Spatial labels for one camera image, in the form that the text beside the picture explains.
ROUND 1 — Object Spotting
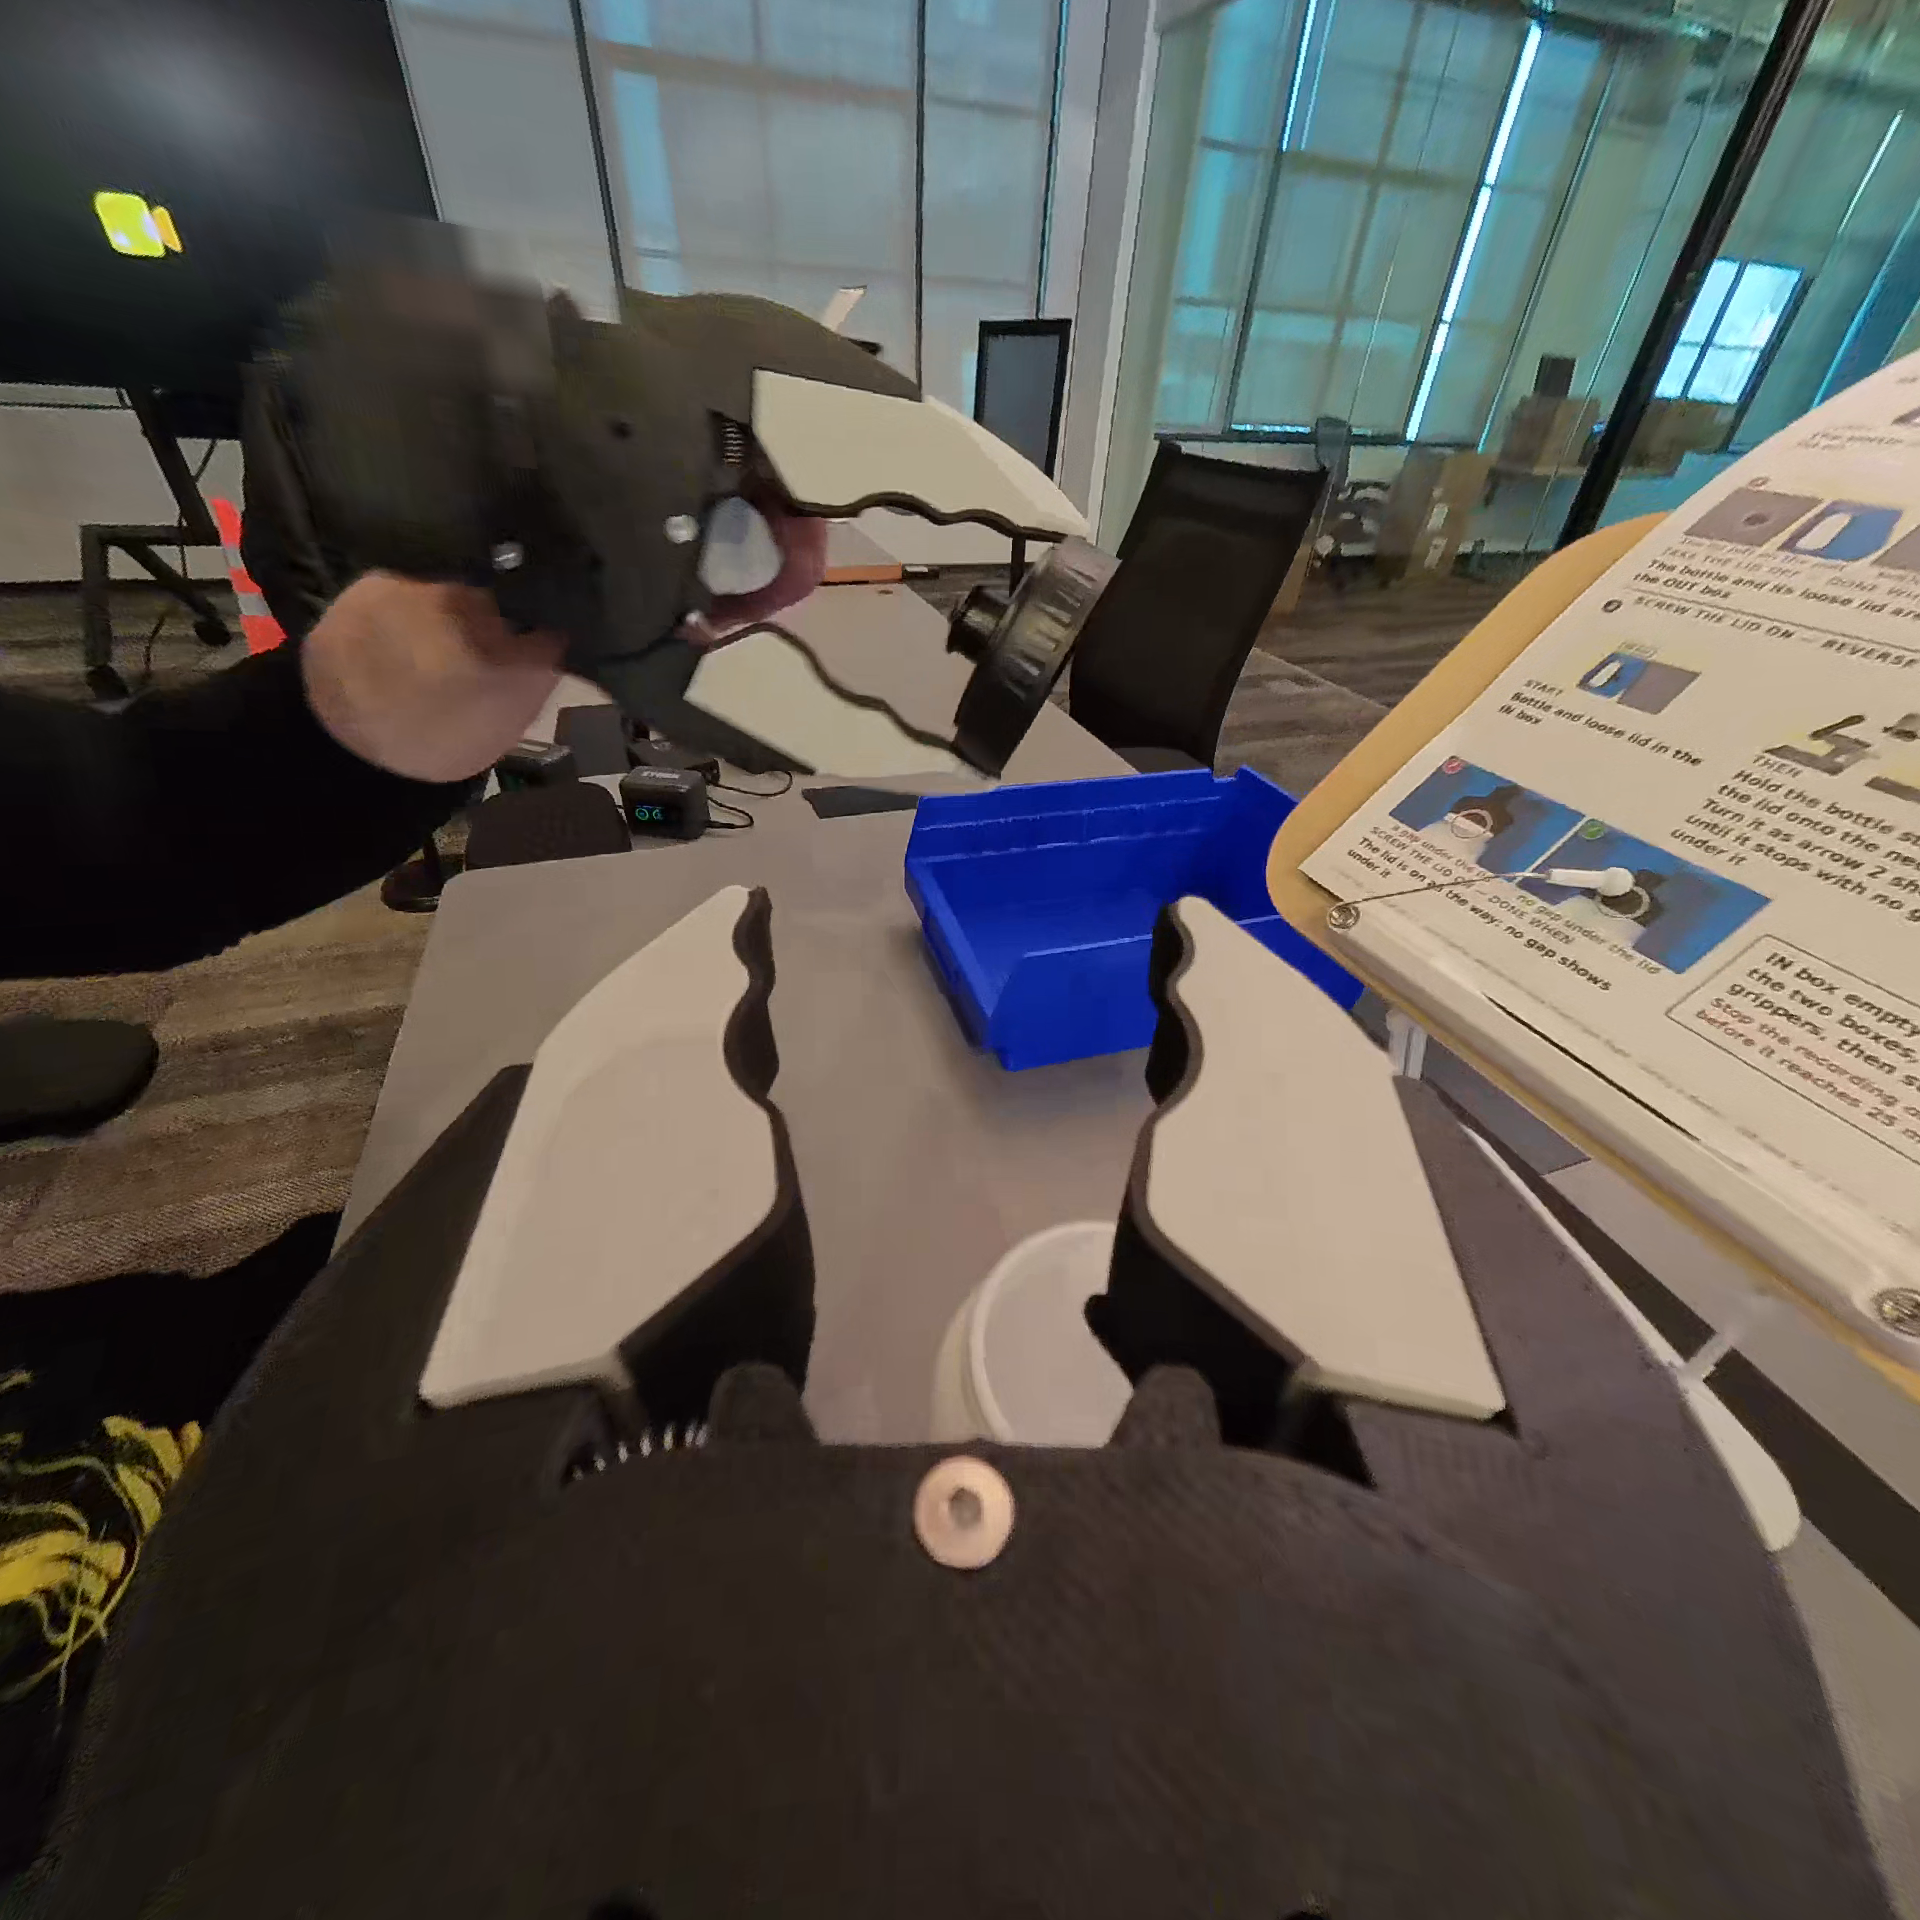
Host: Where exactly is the black standing monitor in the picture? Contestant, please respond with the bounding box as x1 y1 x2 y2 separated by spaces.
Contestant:
974 313 1076 480

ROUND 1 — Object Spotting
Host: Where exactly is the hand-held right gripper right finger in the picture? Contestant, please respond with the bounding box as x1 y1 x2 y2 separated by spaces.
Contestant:
1093 896 1511 1454

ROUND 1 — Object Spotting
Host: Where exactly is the wooden display board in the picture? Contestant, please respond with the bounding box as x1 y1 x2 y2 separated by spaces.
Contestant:
1263 505 1920 1369

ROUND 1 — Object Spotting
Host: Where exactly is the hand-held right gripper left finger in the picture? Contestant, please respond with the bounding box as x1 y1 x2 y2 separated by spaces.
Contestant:
418 886 816 1435

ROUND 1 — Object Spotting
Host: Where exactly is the white bottle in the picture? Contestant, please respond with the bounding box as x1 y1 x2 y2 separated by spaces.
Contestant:
928 1217 1144 1451

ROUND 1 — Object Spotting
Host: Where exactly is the printed paper sheet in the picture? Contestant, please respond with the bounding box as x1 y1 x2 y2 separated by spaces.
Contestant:
1315 342 1920 1328

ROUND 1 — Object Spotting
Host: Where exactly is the blue plastic bin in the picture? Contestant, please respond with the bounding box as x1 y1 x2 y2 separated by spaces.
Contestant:
901 766 1368 1077

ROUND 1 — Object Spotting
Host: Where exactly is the person's left hand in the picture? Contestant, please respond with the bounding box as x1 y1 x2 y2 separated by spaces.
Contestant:
296 505 832 784

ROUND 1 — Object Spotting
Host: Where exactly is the black yellow printed shirt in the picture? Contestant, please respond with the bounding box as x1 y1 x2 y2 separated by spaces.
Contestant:
0 1363 214 1718

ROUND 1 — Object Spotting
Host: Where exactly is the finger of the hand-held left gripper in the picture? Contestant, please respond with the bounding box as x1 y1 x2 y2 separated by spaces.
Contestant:
747 367 1100 551
682 615 972 784

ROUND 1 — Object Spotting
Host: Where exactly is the grey padded armrest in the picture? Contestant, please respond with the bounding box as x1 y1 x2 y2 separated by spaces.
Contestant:
0 1013 164 1144

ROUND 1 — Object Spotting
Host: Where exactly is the orange traffic cone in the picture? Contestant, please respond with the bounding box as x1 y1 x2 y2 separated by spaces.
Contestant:
200 494 291 659

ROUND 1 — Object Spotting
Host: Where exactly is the black office chair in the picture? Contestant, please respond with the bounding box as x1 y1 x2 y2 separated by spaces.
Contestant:
1066 441 1335 777

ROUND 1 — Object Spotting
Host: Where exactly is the black screen stand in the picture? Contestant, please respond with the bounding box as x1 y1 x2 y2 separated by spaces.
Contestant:
80 388 250 648

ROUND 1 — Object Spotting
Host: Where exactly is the person's left forearm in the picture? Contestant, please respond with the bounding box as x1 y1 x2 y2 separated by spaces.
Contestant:
0 640 490 980

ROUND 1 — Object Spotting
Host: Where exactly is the black wall screen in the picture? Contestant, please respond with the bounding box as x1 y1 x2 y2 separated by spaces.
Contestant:
0 0 446 409

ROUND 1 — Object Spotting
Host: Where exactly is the black bottle lid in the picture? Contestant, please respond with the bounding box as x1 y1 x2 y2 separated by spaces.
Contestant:
948 536 1119 779

